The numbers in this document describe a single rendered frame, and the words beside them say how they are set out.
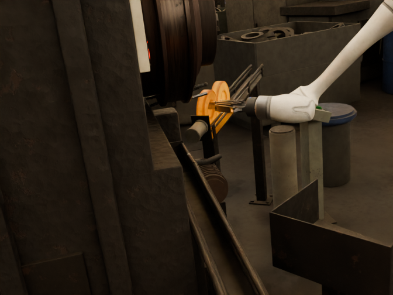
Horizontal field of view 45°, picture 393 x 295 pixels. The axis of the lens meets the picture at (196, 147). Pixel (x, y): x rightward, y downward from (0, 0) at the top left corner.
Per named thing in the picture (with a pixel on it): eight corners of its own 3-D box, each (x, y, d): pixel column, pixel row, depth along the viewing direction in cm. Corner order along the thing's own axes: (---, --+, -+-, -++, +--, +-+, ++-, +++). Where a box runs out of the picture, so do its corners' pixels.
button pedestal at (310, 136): (309, 232, 230) (304, 109, 210) (289, 211, 253) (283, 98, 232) (339, 225, 233) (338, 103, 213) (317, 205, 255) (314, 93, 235)
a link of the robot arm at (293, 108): (268, 123, 174) (276, 121, 187) (310, 125, 169) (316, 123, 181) (269, 93, 173) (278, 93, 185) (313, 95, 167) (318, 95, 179)
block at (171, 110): (157, 182, 166) (147, 116, 158) (154, 174, 173) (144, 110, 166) (186, 176, 168) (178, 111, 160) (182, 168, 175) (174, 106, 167)
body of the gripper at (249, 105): (254, 120, 178) (231, 118, 182) (260, 113, 186) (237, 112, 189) (254, 100, 176) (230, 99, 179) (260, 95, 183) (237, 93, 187)
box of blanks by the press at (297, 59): (261, 141, 360) (254, 38, 335) (209, 120, 431) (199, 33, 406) (362, 112, 402) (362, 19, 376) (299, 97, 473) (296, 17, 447)
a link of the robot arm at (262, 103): (275, 116, 184) (259, 115, 186) (275, 93, 181) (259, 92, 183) (269, 123, 176) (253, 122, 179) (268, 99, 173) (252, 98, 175)
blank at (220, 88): (207, 88, 193) (215, 88, 192) (220, 75, 206) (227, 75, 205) (213, 123, 200) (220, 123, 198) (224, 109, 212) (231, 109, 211)
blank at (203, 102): (194, 96, 180) (202, 96, 179) (209, 84, 193) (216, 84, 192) (197, 134, 186) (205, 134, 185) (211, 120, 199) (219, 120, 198)
